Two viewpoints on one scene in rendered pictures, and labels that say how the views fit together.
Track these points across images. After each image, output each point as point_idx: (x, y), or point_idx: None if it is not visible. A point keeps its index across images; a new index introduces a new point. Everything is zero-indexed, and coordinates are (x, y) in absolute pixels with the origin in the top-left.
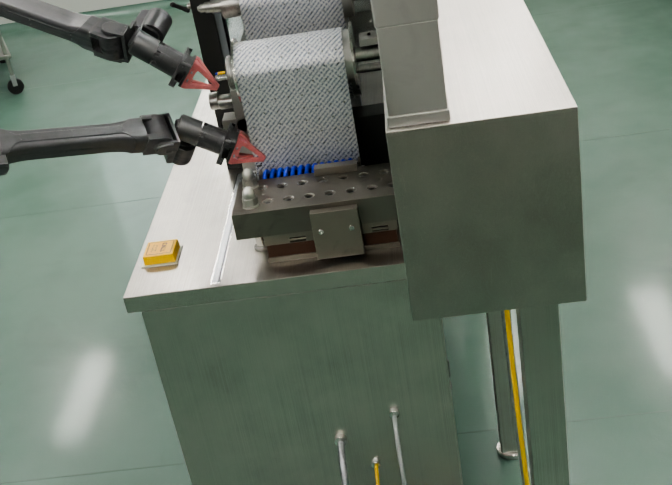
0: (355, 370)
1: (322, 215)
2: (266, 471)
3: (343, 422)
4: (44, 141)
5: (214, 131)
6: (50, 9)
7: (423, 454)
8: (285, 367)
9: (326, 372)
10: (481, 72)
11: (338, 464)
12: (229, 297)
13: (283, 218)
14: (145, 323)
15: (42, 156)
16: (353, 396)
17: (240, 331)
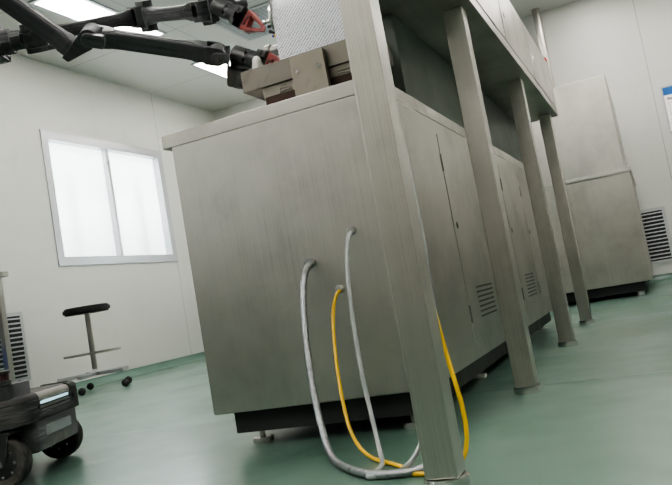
0: (320, 188)
1: (298, 57)
2: (254, 302)
3: (312, 245)
4: (133, 34)
5: (255, 51)
6: (177, 5)
7: (380, 278)
8: (267, 190)
9: (298, 192)
10: None
11: (310, 292)
12: (229, 127)
13: (274, 69)
14: (173, 157)
15: (132, 47)
16: (319, 216)
17: (236, 158)
